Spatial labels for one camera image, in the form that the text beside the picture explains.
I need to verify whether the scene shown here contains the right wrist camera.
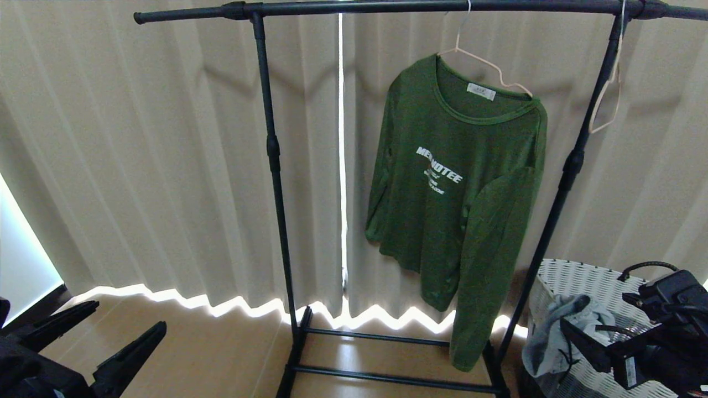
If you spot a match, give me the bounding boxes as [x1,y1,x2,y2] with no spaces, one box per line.
[639,269,708,332]

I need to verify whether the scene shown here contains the green printed t-shirt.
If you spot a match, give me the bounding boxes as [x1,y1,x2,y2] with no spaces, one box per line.
[365,54,548,372]

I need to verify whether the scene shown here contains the black clothes rack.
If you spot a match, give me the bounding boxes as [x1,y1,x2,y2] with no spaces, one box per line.
[134,0,708,398]

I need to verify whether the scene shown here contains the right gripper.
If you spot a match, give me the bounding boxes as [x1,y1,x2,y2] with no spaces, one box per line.
[560,293,708,396]

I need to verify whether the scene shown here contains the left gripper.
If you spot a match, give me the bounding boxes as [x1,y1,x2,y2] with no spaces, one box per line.
[0,300,168,398]

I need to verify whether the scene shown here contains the pink clothes hanger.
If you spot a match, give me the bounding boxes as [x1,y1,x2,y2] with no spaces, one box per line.
[437,0,533,99]
[588,0,628,134]

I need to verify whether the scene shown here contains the beige curtain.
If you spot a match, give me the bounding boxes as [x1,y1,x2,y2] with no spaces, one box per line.
[0,0,708,332]

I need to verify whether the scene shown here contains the pale grey shorts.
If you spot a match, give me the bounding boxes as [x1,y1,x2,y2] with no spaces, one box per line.
[522,294,617,379]

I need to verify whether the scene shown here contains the white laundry basket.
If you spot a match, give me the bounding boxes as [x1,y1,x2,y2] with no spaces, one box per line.
[520,259,708,398]

